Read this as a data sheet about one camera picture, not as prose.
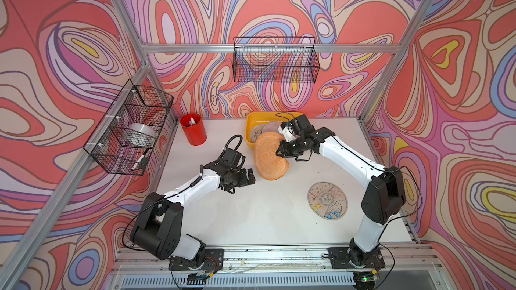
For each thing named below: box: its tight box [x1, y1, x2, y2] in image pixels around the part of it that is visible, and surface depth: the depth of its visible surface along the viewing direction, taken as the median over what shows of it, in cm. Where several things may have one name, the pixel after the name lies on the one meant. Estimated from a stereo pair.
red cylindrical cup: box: [180, 113, 207, 146], surface depth 107 cm
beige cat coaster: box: [250, 123, 265, 143], surface depth 114 cm
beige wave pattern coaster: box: [307, 181, 349, 221], surface depth 90 cm
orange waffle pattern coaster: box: [253, 131, 289, 181], surface depth 88 cm
